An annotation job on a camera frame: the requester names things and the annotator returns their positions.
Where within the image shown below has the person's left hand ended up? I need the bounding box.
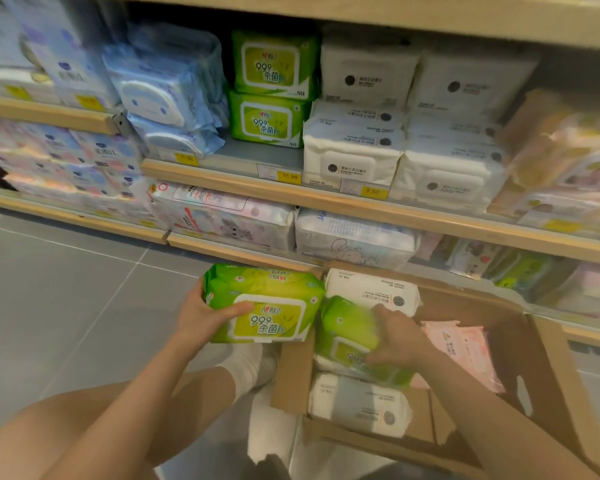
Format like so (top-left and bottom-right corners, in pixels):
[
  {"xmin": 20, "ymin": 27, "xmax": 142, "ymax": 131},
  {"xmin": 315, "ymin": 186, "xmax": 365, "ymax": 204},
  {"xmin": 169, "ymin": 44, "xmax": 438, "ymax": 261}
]
[{"xmin": 175, "ymin": 277, "xmax": 256, "ymax": 346}]

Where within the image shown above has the person's right hand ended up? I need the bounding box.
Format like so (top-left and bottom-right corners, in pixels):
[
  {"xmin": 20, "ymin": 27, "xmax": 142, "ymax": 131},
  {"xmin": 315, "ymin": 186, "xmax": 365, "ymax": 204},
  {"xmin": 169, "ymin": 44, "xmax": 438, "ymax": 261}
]
[{"xmin": 365, "ymin": 303, "xmax": 434, "ymax": 370}]

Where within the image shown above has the green wet wipes pack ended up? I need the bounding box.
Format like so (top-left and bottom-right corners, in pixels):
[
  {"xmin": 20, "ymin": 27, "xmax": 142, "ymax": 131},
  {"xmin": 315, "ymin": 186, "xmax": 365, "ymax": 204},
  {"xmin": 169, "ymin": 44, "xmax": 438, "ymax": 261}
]
[
  {"xmin": 231, "ymin": 29, "xmax": 321, "ymax": 99},
  {"xmin": 228, "ymin": 91, "xmax": 311, "ymax": 148},
  {"xmin": 313, "ymin": 295, "xmax": 416, "ymax": 388},
  {"xmin": 203, "ymin": 263, "xmax": 326, "ymax": 344}
]

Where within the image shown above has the person's left forearm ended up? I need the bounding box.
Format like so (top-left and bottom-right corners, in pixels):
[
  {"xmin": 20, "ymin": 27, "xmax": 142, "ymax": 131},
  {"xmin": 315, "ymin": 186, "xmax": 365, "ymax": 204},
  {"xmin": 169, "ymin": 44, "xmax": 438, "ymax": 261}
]
[{"xmin": 42, "ymin": 327, "xmax": 216, "ymax": 480}]

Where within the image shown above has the person's right forearm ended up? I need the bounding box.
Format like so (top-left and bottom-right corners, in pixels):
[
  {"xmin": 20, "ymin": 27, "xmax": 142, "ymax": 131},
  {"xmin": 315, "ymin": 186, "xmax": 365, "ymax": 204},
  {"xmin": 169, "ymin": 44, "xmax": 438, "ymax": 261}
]
[{"xmin": 411, "ymin": 345, "xmax": 600, "ymax": 480}]

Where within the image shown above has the white wet wipes pack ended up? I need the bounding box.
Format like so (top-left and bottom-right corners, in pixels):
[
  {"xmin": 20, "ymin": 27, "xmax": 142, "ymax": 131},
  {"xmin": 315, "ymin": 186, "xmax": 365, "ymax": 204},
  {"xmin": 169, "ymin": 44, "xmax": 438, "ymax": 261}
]
[
  {"xmin": 324, "ymin": 268, "xmax": 422, "ymax": 318},
  {"xmin": 308, "ymin": 373, "xmax": 414, "ymax": 439}
]

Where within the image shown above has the white sock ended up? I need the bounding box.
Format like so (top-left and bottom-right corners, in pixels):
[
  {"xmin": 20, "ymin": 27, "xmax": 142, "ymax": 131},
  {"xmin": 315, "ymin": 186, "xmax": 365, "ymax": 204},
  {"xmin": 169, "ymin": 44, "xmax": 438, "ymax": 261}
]
[{"xmin": 217, "ymin": 343, "xmax": 264, "ymax": 404}]

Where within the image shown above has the white shoe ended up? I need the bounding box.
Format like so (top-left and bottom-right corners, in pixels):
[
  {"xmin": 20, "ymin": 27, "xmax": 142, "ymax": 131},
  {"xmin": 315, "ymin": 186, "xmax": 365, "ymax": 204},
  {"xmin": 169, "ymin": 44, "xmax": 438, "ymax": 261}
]
[{"xmin": 254, "ymin": 344, "xmax": 282, "ymax": 391}]

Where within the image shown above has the pink wet wipes pack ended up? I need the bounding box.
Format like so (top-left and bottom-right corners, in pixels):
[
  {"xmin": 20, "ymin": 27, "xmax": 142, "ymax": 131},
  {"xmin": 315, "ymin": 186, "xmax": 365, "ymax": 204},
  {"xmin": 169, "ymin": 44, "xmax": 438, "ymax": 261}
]
[{"xmin": 419, "ymin": 320, "xmax": 506, "ymax": 394}]

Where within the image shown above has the white pack with red print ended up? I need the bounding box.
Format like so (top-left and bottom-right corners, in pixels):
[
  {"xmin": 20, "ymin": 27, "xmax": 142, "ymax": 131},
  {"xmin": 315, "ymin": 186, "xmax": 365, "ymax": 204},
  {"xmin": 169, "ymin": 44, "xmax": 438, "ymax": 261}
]
[{"xmin": 149, "ymin": 181, "xmax": 297, "ymax": 252}]

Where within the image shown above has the white pack with elephant print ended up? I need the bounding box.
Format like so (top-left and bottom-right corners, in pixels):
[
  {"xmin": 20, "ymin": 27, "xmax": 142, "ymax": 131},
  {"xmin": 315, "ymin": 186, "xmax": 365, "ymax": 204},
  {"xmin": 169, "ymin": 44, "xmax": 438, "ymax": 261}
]
[{"xmin": 294, "ymin": 208, "xmax": 422, "ymax": 270}]

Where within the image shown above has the brown cardboard box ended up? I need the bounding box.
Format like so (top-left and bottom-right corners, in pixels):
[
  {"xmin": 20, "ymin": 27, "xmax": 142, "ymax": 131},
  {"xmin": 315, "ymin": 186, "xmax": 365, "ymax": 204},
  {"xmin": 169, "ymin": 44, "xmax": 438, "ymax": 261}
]
[{"xmin": 271, "ymin": 261, "xmax": 600, "ymax": 480}]

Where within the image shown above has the row of colourful wipe packets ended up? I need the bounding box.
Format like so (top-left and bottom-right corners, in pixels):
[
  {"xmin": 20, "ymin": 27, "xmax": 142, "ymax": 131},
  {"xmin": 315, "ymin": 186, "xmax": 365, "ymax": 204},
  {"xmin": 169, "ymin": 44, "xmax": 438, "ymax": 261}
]
[{"xmin": 414, "ymin": 232, "xmax": 600, "ymax": 319}]

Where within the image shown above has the blue wet wipes pack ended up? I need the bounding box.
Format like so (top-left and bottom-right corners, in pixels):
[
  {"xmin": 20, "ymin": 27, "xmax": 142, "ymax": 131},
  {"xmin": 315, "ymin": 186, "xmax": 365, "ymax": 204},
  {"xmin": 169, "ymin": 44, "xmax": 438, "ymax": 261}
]
[
  {"xmin": 127, "ymin": 114, "xmax": 227, "ymax": 156},
  {"xmin": 102, "ymin": 43, "xmax": 217, "ymax": 131},
  {"xmin": 127, "ymin": 22, "xmax": 230, "ymax": 126}
]

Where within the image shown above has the stack of pastel tissue packets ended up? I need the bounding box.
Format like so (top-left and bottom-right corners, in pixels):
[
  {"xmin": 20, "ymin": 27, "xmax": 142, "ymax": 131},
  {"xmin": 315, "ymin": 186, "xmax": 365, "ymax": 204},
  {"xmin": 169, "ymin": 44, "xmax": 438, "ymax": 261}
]
[{"xmin": 0, "ymin": 115, "xmax": 157, "ymax": 223}]

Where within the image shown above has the stack of white wipe packets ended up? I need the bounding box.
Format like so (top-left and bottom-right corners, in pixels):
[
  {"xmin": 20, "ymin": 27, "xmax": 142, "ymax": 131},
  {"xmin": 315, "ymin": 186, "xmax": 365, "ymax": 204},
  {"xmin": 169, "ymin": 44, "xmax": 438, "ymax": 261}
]
[{"xmin": 303, "ymin": 36, "xmax": 540, "ymax": 213}]

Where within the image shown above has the person's leg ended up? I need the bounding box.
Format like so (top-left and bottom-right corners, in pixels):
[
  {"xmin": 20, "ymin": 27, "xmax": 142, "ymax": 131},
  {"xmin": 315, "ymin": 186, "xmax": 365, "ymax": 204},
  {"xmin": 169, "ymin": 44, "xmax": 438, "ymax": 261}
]
[{"xmin": 0, "ymin": 367, "xmax": 237, "ymax": 480}]

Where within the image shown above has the stack of peach wipe packets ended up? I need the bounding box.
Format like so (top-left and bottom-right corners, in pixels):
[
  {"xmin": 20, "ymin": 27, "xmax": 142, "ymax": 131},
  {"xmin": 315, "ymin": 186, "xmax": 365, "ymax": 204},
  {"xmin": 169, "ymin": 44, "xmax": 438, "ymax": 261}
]
[{"xmin": 488, "ymin": 89, "xmax": 600, "ymax": 236}]

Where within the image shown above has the row of pale lavender packets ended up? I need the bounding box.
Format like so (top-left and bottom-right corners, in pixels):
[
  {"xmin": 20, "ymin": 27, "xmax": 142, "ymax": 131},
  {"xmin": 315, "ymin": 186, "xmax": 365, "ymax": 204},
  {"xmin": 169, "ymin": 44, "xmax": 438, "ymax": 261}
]
[{"xmin": 0, "ymin": 0, "xmax": 122, "ymax": 111}]

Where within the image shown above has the grey metal shelf bracket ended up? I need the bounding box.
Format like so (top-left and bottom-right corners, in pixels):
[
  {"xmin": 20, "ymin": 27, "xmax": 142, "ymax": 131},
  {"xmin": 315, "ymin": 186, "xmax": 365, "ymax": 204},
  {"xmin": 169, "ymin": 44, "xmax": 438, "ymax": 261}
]
[{"xmin": 112, "ymin": 113, "xmax": 136, "ymax": 139}]

